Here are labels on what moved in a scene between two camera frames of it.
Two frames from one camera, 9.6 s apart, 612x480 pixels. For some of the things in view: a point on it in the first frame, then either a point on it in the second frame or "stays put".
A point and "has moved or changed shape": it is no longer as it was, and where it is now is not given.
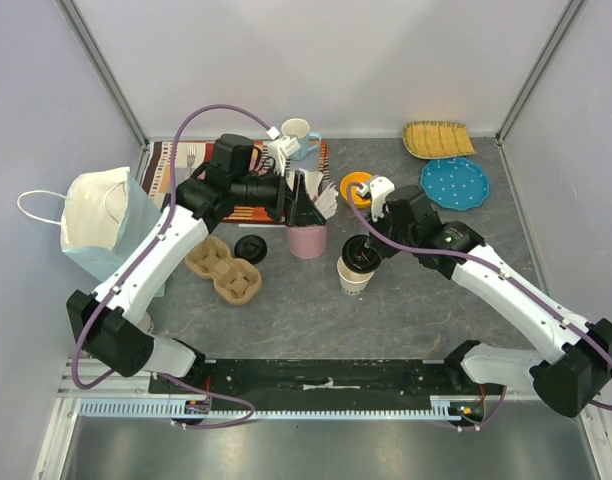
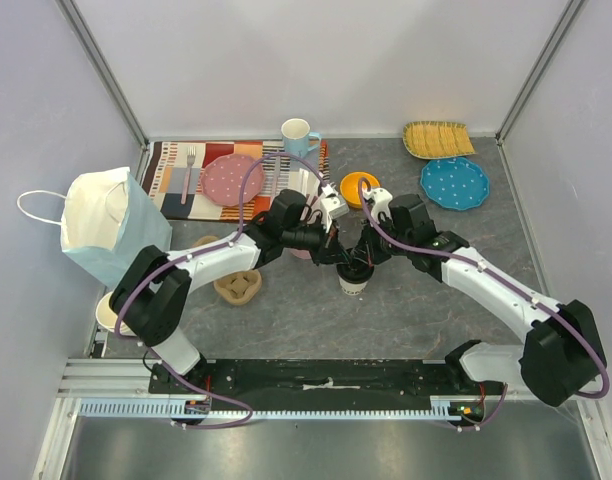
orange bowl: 357,176 stays put
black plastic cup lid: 359,257 has moved or changed shape
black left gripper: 295,206 → 331,251
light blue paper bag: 103,214 stays put
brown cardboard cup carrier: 236,280 stays put
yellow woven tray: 437,139 stays put
